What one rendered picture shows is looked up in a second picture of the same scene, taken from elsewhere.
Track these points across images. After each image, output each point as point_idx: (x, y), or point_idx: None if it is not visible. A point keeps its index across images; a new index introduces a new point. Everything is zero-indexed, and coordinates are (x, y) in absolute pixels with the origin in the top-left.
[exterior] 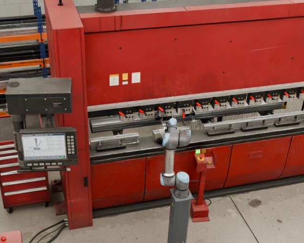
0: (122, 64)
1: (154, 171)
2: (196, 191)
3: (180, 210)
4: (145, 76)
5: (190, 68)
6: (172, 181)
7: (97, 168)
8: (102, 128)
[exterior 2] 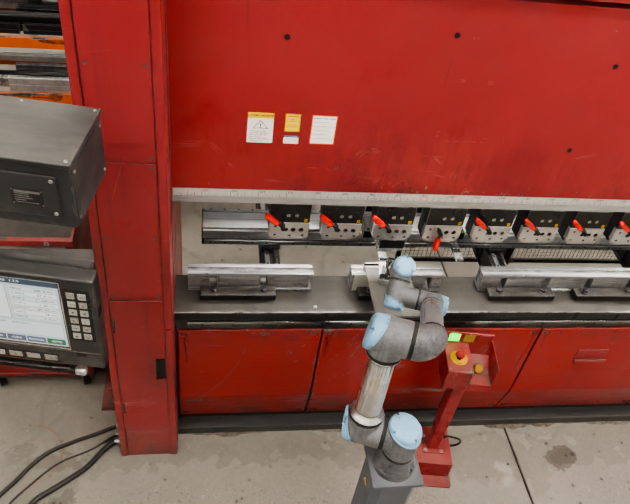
0: (287, 88)
1: (339, 360)
2: (431, 406)
3: (382, 503)
4: (352, 130)
5: (481, 126)
6: (375, 438)
7: (196, 339)
8: (228, 238)
